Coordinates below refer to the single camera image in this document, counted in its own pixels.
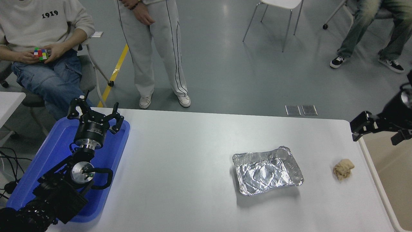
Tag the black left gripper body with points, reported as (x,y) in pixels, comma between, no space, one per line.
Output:
(91,132)

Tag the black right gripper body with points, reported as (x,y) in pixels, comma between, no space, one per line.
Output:
(396,116)

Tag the colourful puzzle cube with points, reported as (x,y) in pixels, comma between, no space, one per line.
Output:
(41,54)

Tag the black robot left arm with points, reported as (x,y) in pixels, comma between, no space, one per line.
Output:
(58,196)

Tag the person's left hand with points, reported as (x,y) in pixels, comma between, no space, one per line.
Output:
(127,3)
(59,50)

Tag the person's right hand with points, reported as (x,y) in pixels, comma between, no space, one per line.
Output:
(143,14)
(25,56)

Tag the grey wheeled chair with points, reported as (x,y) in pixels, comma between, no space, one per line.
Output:
(87,74)

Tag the blue plastic tray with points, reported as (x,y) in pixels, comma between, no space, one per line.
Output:
(54,151)

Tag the large pale bin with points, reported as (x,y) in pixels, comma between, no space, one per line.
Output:
(392,180)

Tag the crumpled tan paper ball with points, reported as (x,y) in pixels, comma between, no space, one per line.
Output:
(342,169)

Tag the yellow floor tape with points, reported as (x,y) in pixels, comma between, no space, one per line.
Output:
(116,67)

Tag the metal floor socket cover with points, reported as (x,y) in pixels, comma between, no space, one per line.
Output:
(293,110)
(309,110)

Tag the small white table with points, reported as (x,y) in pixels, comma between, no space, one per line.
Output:
(9,103)

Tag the person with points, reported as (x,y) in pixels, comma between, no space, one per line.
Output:
(32,29)
(154,48)
(357,29)

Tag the grey chair with white legs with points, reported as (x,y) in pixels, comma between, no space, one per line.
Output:
(324,26)

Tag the silver foil tray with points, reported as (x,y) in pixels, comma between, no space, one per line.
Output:
(267,174)

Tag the white chair with metal legs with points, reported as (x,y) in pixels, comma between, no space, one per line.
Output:
(280,2)

